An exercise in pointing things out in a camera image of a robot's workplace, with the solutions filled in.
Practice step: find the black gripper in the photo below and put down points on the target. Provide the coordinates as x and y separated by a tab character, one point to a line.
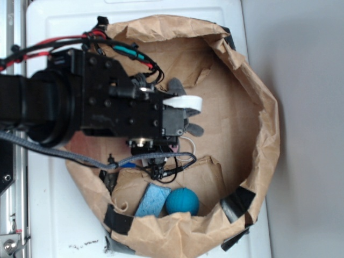
111	104

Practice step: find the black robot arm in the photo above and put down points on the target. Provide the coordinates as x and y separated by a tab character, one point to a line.
44	106

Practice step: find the grey plush bunny toy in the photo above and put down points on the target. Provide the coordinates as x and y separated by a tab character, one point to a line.
193	105

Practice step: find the light blue sponge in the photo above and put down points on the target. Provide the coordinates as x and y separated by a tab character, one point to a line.
152	201

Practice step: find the teal rubber ball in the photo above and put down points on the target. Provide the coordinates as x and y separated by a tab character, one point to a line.
182	200

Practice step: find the brown paper bag bin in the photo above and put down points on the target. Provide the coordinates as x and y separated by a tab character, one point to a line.
236	156

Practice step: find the aluminium frame rail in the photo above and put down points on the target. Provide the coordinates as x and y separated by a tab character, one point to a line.
15	230

